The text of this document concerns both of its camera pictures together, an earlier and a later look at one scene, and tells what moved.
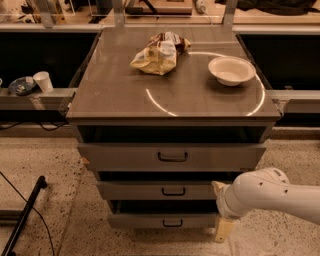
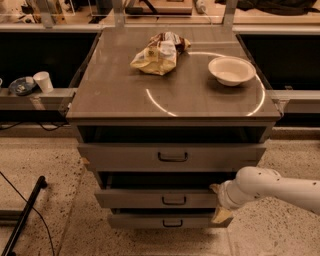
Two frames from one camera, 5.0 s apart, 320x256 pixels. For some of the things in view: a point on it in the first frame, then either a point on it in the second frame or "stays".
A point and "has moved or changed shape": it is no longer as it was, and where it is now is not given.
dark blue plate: x=23 y=85 stays
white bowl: x=231 y=70 stays
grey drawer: x=173 y=157 stays
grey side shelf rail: x=56 y=100 stays
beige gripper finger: x=224 y=228 → x=221 y=214
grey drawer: x=157 y=190 has moved or changed shape
